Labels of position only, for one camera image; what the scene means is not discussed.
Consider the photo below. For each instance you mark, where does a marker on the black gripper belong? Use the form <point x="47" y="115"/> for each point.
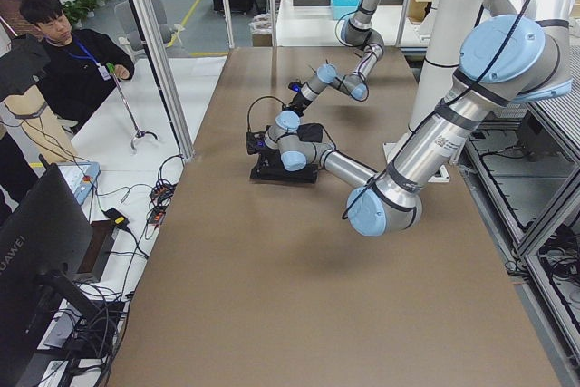
<point x="299" y="105"/>

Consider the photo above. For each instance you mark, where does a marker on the black printed t-shirt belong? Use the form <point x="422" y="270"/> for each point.
<point x="292" y="155"/>

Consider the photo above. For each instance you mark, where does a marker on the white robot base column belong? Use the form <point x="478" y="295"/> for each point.
<point x="451" y="21"/>

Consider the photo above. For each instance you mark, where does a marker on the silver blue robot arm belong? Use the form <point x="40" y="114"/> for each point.
<point x="356" y="32"/>
<point x="520" y="54"/>

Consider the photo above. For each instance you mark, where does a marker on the blue plastic bin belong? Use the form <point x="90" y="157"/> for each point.
<point x="343" y="9"/>

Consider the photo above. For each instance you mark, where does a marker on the cardboard box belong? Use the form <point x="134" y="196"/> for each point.
<point x="418" y="10"/>

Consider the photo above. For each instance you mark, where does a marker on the black red power strip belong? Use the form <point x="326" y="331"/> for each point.
<point x="160" y="197"/>

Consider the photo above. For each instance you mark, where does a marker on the metal reacher grabber tool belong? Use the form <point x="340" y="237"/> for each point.
<point x="139" y="132"/>

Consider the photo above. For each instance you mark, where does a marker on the black power adapter brick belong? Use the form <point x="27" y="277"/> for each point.
<point x="117" y="217"/>

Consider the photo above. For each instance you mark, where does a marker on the seated person black jacket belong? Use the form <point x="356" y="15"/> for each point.
<point x="83" y="63"/>

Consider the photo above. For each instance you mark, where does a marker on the blue grey teach pendant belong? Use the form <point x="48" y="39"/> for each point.
<point x="81" y="178"/>

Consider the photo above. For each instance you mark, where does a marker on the black Huawei monitor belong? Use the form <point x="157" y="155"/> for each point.
<point x="43" y="244"/>

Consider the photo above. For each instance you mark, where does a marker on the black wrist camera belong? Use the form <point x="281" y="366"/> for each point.
<point x="296" y="86"/>
<point x="255" y="142"/>

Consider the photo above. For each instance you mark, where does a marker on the silver aluminium frame post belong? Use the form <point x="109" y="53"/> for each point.
<point x="149" y="32"/>

